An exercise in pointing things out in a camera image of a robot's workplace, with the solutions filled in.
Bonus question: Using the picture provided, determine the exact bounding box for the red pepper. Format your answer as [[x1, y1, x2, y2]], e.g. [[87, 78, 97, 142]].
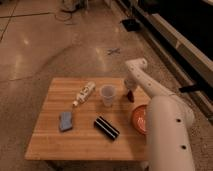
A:
[[127, 90, 134, 103]]

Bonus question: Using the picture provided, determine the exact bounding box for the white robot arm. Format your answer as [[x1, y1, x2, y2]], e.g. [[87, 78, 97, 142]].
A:
[[124, 58, 196, 171]]

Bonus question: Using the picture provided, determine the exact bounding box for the orange red bowl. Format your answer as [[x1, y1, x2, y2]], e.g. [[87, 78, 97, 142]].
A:
[[131, 105, 146, 134]]

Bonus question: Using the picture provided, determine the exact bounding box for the white squeeze bottle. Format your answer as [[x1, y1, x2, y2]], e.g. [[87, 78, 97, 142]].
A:
[[73, 82, 96, 107]]

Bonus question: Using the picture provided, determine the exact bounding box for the black striped box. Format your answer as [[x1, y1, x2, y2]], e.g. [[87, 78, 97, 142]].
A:
[[94, 116, 120, 140]]

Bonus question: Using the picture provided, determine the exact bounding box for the black floor object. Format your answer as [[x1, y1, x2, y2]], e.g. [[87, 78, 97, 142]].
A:
[[121, 19, 140, 32]]

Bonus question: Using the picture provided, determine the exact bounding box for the wooden table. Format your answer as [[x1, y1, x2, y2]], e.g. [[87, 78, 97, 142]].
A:
[[25, 77, 150, 162]]

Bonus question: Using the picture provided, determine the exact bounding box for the blue sponge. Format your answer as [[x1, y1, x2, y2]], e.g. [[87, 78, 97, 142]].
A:
[[59, 112, 72, 132]]

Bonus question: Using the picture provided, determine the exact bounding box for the grey base with cables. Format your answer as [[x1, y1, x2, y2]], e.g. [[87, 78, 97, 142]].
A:
[[61, 0, 88, 13]]

